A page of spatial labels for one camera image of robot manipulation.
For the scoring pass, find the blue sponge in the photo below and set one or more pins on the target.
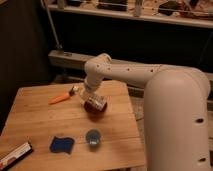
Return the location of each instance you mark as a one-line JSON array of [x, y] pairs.
[[59, 145]]

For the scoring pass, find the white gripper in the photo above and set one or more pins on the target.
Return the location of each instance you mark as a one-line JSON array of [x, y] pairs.
[[86, 92]]

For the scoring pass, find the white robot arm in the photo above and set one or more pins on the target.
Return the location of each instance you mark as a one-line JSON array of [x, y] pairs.
[[175, 110]]

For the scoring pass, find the clear plastic bottle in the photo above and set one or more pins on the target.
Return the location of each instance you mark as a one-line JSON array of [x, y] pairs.
[[98, 103]]

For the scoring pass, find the black and white box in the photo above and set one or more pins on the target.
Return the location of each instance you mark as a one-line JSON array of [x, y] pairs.
[[18, 153]]

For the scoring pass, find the red ceramic bowl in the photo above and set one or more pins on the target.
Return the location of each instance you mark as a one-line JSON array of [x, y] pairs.
[[92, 110]]

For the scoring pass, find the grey baseboard beam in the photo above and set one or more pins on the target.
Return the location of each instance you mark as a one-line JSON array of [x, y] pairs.
[[76, 61]]

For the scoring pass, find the orange toy carrot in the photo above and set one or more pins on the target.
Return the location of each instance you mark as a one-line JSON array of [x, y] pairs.
[[64, 96]]

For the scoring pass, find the white shelf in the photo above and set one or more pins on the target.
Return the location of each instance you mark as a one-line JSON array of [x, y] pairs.
[[194, 13]]

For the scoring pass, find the metal pole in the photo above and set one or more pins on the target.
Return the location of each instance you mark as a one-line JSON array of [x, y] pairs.
[[58, 45]]

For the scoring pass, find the wooden table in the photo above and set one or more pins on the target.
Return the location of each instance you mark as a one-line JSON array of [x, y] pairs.
[[33, 120]]

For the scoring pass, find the blue glass cup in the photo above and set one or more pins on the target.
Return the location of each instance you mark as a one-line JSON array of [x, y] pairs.
[[93, 138]]

